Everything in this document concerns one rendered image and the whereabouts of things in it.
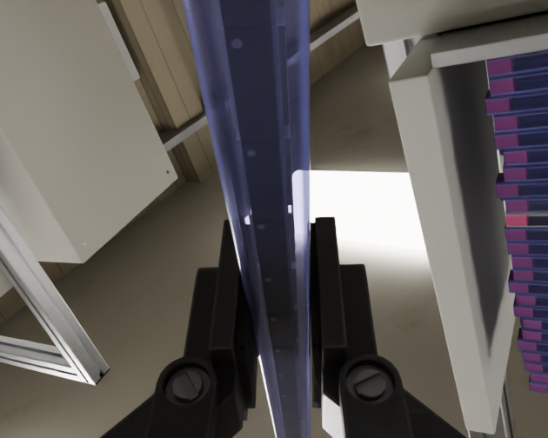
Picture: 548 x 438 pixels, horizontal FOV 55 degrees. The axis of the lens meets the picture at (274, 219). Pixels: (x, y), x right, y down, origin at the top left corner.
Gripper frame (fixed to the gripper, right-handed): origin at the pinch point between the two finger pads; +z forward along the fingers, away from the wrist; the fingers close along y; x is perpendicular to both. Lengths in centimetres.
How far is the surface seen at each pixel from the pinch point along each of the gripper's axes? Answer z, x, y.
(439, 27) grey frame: 23.0, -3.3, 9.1
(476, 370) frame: 13.8, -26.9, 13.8
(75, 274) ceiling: 212, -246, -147
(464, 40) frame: 20.3, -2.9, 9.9
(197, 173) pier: 306, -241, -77
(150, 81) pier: 325, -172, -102
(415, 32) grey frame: 23.5, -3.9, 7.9
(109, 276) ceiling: 200, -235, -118
